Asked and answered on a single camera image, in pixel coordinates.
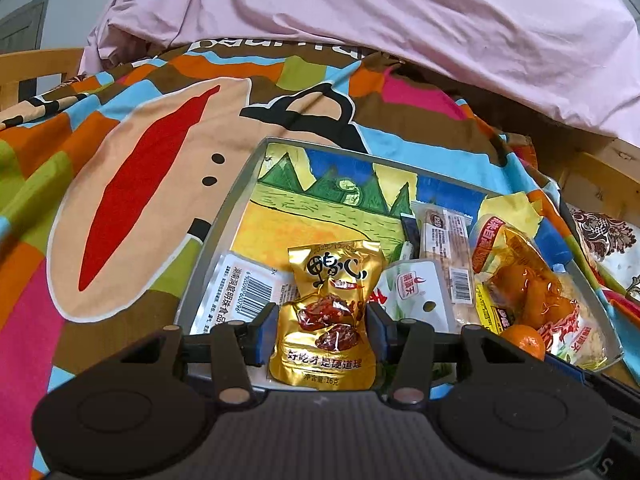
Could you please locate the floral satin quilt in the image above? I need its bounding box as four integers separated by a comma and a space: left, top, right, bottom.
567, 202, 640, 301

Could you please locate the mandarin orange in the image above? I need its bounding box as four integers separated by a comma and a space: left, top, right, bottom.
499, 324, 547, 362

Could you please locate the white packet with flame logo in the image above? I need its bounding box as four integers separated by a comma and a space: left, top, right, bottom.
375, 257, 463, 333

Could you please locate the colourful cartoon printed blanket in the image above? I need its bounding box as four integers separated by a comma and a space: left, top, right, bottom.
0, 35, 640, 480

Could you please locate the grey door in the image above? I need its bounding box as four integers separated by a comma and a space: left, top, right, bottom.
0, 0, 51, 53

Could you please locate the white barcode snack packet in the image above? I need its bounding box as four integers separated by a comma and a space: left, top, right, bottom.
190, 251, 301, 336

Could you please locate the clear packet of orange snacks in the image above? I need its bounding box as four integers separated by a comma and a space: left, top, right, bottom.
482, 227, 583, 341

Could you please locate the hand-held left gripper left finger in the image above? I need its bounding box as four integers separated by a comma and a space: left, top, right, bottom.
117, 301, 281, 406

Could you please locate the yellow snack packet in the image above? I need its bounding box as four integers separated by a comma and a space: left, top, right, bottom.
475, 282, 506, 333

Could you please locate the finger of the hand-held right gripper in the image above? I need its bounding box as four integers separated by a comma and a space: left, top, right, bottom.
545, 352, 601, 386

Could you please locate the clear puffed rice cake packet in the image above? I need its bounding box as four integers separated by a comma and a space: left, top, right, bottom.
545, 265, 625, 373

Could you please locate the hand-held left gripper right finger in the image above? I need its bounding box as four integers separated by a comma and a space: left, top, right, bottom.
366, 301, 531, 407

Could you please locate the pink bed sheet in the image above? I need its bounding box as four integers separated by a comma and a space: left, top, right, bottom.
77, 0, 640, 148

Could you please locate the gold snack packet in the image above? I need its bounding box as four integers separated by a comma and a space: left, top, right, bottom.
269, 240, 387, 392

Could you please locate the clear pastry packet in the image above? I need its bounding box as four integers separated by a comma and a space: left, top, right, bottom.
417, 205, 476, 321

